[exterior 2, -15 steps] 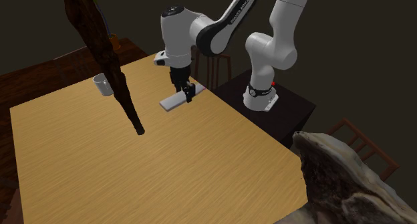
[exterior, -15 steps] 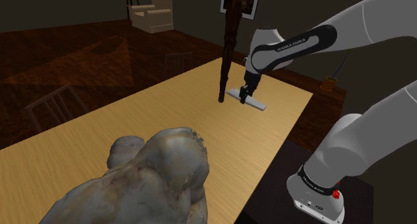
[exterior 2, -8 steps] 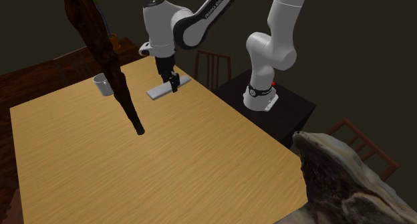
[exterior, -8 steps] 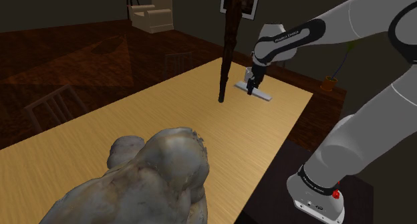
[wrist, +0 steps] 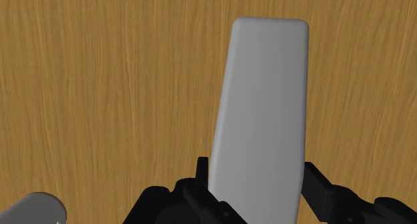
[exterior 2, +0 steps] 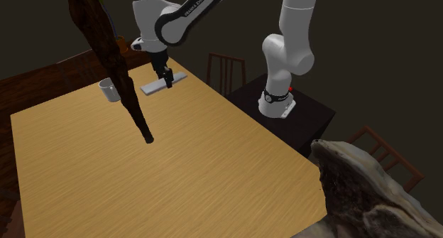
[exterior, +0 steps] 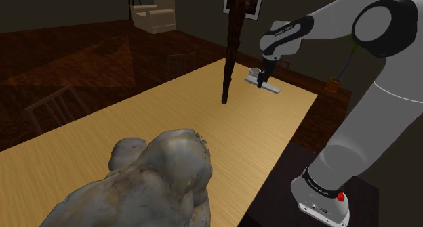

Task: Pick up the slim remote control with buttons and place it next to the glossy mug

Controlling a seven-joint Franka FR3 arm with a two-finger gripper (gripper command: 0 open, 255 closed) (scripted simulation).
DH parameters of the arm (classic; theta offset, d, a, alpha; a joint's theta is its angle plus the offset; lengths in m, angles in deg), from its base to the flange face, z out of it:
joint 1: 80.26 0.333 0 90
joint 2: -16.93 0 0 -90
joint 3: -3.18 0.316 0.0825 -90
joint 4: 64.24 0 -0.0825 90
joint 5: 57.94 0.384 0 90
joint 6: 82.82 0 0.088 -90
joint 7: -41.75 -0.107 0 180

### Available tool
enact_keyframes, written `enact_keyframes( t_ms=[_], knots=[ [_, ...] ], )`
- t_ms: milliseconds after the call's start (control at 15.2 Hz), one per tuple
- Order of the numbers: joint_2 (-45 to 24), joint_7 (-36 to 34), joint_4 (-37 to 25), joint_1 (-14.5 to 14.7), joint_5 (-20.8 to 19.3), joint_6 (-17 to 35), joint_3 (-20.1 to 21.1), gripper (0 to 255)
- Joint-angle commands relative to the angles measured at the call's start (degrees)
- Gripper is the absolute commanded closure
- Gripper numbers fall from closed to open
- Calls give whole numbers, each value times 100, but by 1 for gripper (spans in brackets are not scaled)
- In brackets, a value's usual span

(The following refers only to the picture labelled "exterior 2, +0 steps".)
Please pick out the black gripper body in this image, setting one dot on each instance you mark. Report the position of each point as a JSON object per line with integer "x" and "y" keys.
{"x": 159, "y": 60}

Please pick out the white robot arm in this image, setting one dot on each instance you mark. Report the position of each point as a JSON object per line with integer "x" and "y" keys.
{"x": 289, "y": 53}

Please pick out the grey flat rectangular bar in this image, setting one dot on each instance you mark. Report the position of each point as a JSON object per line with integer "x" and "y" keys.
{"x": 152, "y": 87}

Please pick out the orange plant pot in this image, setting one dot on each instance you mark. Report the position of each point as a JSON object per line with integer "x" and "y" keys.
{"x": 122, "y": 45}

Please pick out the dark brown long tapered branch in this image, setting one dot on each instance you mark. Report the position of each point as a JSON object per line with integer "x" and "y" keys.
{"x": 107, "y": 53}

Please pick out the grey mug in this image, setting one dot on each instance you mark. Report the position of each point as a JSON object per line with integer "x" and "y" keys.
{"x": 110, "y": 92}

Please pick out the brown wooden slatted chair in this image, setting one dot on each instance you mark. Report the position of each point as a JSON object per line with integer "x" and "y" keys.
{"x": 398, "y": 157}
{"x": 225, "y": 59}

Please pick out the light wooden table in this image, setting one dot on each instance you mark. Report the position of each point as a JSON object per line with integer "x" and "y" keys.
{"x": 173, "y": 168}

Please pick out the black robot stand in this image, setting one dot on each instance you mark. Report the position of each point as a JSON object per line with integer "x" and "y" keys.
{"x": 311, "y": 119}

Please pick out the brown and white rough rock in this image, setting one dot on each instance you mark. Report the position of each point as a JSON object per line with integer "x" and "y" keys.
{"x": 356, "y": 195}

